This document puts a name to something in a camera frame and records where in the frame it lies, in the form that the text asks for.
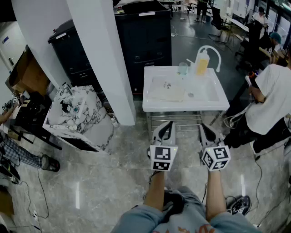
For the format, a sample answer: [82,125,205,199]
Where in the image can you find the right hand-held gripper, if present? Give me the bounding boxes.
[198,123,231,172]

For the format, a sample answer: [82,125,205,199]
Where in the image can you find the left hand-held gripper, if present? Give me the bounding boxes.
[147,121,178,171]

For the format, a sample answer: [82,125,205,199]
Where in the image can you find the beige cloth bag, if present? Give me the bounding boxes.
[147,76,186,102]

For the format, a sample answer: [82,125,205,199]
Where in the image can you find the person's right forearm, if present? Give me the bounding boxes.
[205,169,228,221]

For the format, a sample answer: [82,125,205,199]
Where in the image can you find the person's left forearm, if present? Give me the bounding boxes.
[143,170,167,212]

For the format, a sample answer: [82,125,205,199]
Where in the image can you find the metal sink stand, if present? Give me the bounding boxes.
[146,110,225,135]

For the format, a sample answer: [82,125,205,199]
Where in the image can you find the white sink basin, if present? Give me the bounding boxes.
[142,66,230,112]

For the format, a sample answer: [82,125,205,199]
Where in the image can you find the person's blue jeans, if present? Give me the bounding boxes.
[162,186,207,226]

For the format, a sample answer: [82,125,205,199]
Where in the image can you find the clear glass cup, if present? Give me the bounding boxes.
[178,62,189,76]

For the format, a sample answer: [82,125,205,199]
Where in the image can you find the yellow liquid soap bottle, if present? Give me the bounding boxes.
[196,49,209,76]

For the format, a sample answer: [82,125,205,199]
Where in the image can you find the person's black white shoe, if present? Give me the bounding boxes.
[227,195,252,216]

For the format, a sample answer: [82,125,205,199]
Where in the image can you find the marble sink cabinet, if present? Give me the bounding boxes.
[42,84,115,155]

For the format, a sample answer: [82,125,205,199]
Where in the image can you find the white curved faucet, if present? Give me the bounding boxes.
[186,45,222,73]

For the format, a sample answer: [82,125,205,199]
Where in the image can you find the large black cabinet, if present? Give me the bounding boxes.
[113,0,173,94]

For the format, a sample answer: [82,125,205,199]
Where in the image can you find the person's light blue shirt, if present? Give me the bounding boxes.
[111,203,262,233]

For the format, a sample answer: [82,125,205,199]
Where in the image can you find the chrome faucet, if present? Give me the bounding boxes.
[58,81,74,96]

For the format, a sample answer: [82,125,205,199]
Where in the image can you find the long white table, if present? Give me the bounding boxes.
[224,13,250,33]

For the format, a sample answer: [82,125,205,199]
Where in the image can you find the black office chair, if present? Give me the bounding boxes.
[208,6,233,44]

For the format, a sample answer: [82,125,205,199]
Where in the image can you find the small black cabinet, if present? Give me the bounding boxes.
[47,19,101,91]

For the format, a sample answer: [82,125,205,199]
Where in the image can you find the black equipment stand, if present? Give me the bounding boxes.
[13,91,62,151]

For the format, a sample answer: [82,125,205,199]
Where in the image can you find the open cardboard box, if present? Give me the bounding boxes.
[5,49,51,96]

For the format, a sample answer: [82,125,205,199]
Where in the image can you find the white cable bundle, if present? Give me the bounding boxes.
[224,104,251,130]

